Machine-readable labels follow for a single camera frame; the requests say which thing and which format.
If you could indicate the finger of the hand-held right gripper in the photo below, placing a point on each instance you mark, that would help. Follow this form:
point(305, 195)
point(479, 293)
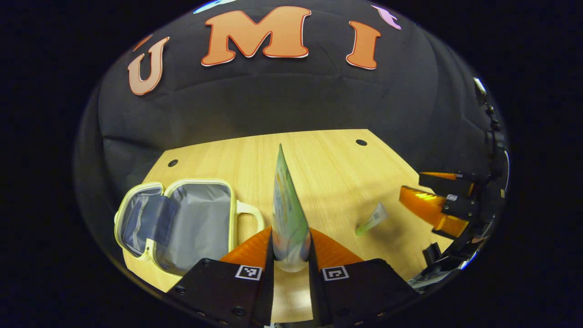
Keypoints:
point(428, 207)
point(448, 184)

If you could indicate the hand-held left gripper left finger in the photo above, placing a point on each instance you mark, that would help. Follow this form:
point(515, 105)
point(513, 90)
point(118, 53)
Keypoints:
point(266, 296)

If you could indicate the pale yellow small suitcase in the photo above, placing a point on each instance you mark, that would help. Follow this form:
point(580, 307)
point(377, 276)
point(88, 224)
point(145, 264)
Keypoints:
point(200, 223)

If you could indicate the large white green cream tube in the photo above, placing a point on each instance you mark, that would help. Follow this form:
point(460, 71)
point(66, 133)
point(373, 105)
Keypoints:
point(289, 218)

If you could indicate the small pale green cream tube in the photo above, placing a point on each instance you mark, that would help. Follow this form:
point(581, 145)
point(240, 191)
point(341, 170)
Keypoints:
point(372, 218)

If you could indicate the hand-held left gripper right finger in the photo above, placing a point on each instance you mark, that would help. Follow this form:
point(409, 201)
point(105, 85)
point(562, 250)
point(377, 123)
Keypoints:
point(316, 300)

